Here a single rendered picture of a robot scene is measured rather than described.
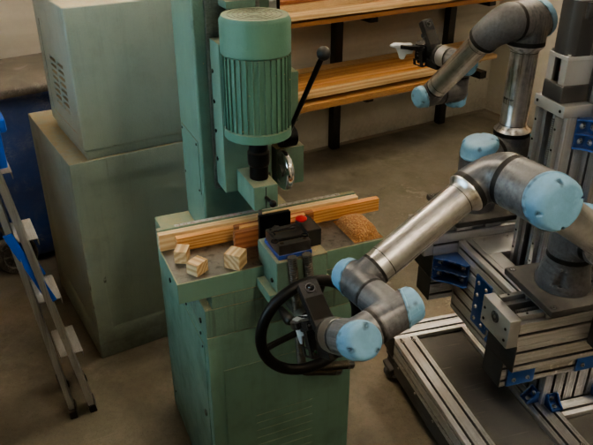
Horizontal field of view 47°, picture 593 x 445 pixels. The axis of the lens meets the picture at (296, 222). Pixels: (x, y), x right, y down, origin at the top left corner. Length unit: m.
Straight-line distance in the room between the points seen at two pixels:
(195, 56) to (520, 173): 0.91
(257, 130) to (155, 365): 1.45
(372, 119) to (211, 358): 3.44
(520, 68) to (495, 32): 0.17
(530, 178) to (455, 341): 1.36
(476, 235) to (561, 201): 0.91
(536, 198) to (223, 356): 0.94
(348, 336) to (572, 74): 1.04
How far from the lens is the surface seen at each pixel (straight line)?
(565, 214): 1.46
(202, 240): 1.86
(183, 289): 1.73
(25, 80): 3.33
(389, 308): 1.32
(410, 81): 4.60
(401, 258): 1.43
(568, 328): 2.00
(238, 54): 1.65
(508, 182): 1.45
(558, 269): 1.91
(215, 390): 1.96
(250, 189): 1.82
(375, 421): 2.63
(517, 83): 2.25
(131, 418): 2.69
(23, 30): 3.89
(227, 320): 1.83
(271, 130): 1.71
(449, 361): 2.60
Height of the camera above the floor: 1.84
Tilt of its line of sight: 28 degrees down
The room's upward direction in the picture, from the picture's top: straight up
